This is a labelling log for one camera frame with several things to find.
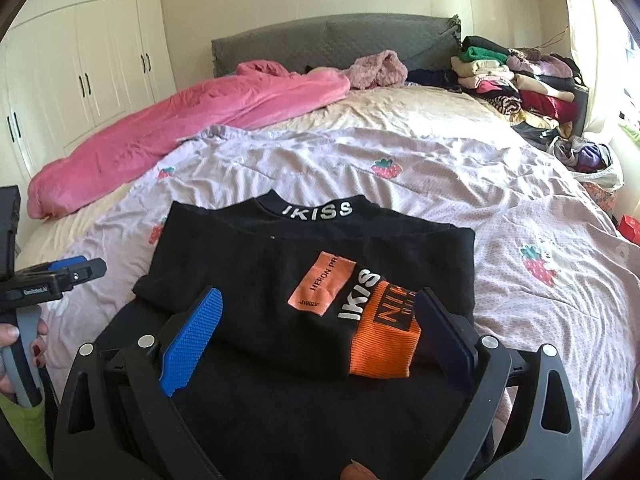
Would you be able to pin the dark navy garment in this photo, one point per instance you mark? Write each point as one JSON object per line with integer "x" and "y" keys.
{"x": 432, "y": 79}

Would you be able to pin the strawberry print quilt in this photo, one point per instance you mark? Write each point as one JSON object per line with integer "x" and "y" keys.
{"x": 450, "y": 180}

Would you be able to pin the pink fuzzy garment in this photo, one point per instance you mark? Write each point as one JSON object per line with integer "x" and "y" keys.
{"x": 377, "y": 70}

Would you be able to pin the beige bed sheet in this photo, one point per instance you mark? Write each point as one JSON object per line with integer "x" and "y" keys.
{"x": 400, "y": 105}

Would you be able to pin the white curtain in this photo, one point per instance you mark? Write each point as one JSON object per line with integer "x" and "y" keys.
{"x": 585, "y": 25}

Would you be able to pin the red object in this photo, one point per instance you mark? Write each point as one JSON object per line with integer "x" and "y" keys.
{"x": 630, "y": 227}

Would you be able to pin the pink blanket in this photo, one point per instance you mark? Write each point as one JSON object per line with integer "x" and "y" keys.
{"x": 165, "y": 125}

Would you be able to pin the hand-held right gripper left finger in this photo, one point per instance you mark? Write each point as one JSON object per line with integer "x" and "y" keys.
{"x": 192, "y": 340}

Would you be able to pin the black sweater with orange cuffs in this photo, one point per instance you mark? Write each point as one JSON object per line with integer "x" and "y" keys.
{"x": 260, "y": 285}

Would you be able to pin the person's left hand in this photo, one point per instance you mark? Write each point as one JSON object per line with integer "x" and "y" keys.
{"x": 10, "y": 340}

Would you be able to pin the grey quilted headboard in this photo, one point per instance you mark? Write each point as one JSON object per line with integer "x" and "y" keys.
{"x": 300, "y": 42}

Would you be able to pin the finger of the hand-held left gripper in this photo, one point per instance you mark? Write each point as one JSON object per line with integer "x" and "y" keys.
{"x": 85, "y": 275}
{"x": 70, "y": 262}

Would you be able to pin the plastic bag of clothes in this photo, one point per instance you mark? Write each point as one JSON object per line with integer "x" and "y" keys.
{"x": 590, "y": 157}

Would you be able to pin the white wardrobe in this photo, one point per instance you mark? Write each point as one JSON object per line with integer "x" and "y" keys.
{"x": 85, "y": 60}

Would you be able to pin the person's green clothing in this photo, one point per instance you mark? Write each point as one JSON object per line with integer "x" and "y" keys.
{"x": 20, "y": 435}

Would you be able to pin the person's right hand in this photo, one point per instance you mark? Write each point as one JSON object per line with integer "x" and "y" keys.
{"x": 357, "y": 472}

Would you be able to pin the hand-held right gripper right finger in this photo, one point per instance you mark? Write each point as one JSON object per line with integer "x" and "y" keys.
{"x": 447, "y": 340}

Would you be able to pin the pile of folded clothes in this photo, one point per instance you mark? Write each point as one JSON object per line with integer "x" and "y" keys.
{"x": 520, "y": 85}

